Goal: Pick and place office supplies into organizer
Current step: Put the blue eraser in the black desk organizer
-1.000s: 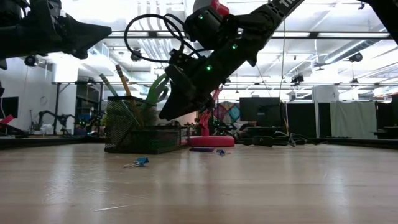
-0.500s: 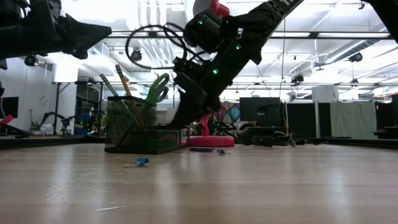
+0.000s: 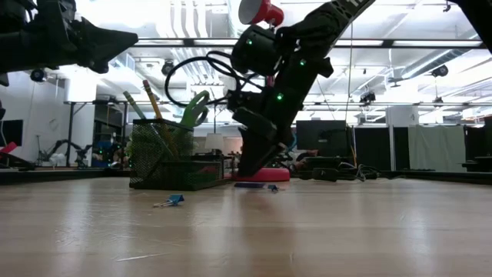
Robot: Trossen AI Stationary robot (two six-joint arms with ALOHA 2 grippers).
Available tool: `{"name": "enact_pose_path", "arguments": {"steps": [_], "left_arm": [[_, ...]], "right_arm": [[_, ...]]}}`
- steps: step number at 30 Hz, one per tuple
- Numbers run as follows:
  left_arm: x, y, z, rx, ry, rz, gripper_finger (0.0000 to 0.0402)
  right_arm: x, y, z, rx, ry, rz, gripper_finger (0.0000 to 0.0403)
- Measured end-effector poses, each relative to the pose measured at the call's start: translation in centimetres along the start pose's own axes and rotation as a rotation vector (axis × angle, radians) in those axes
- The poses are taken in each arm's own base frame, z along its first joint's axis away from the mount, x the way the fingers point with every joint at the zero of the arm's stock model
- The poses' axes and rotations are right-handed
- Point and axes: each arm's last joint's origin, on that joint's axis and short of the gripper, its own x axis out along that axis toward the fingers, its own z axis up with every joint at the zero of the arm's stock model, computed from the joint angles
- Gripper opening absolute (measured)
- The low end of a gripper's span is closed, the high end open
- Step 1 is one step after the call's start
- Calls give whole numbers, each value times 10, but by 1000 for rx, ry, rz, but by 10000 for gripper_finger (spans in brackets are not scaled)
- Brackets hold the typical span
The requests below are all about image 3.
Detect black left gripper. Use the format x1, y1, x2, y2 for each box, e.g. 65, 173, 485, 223
29, 0, 140, 75

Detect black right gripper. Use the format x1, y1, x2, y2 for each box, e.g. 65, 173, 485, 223
226, 48, 335, 179

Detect grey green marker pen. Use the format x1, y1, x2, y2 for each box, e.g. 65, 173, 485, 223
122, 90, 174, 159

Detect green handled scissors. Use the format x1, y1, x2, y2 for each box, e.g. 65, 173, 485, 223
175, 89, 211, 132

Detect yellow pencil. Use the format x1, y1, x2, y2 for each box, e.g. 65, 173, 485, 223
141, 79, 180, 159

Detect black mesh desk organizer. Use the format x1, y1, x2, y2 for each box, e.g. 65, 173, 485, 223
128, 118, 226, 192

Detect red desk lamp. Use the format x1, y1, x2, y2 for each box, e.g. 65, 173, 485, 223
232, 0, 291, 183

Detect person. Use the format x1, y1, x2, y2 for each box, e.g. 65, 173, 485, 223
291, 149, 321, 171

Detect black computer monitor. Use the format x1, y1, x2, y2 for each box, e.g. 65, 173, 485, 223
295, 119, 347, 152

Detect black power adapter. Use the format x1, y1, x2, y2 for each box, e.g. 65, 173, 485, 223
311, 167, 340, 182

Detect black partition panel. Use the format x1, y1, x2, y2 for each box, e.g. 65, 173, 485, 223
353, 126, 391, 171

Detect grey curtain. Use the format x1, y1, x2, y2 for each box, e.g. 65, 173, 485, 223
407, 125, 466, 172

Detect black background desk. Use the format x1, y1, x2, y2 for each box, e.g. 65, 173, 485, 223
460, 115, 492, 172

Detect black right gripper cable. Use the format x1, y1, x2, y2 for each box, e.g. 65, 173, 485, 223
165, 50, 270, 109

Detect background black metal frame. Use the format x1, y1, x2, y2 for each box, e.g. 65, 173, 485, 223
63, 99, 130, 169

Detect dark wall monitor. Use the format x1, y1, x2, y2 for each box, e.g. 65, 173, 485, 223
0, 118, 24, 147

